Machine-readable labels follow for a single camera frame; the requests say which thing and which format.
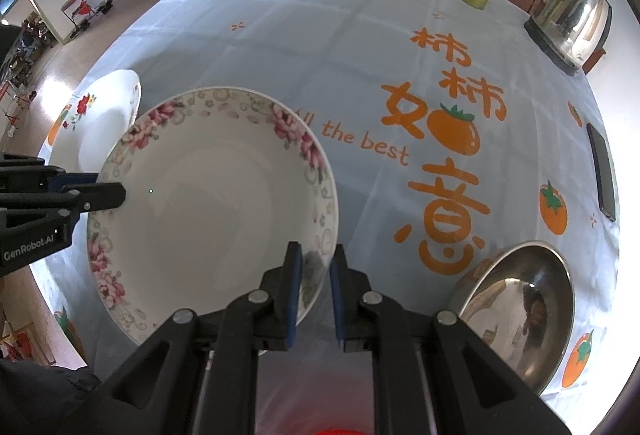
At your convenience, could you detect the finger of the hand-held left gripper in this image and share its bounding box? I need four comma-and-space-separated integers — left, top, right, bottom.
0, 182, 127, 228
0, 154, 102, 191

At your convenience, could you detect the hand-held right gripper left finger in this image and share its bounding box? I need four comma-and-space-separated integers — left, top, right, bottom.
50, 241, 303, 435

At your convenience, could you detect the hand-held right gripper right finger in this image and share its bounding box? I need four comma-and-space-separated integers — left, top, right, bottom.
329, 243, 573, 435

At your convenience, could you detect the white plate with red flowers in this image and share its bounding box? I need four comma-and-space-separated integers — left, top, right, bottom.
49, 69, 142, 177

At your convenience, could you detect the floral white ceramic bowl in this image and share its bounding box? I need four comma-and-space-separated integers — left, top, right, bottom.
86, 88, 340, 347

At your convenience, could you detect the stainless steel bowl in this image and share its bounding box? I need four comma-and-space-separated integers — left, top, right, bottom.
447, 240, 576, 396

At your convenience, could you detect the dark jacket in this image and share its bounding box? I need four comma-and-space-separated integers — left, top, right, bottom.
0, 359, 103, 435

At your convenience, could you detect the persimmon print tablecloth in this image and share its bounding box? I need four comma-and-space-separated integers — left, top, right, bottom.
30, 0, 623, 411

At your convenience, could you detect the black smartphone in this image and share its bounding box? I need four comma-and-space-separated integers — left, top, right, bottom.
586, 122, 619, 222

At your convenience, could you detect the metal pot base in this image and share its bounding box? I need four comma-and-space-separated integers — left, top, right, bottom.
524, 0, 613, 76

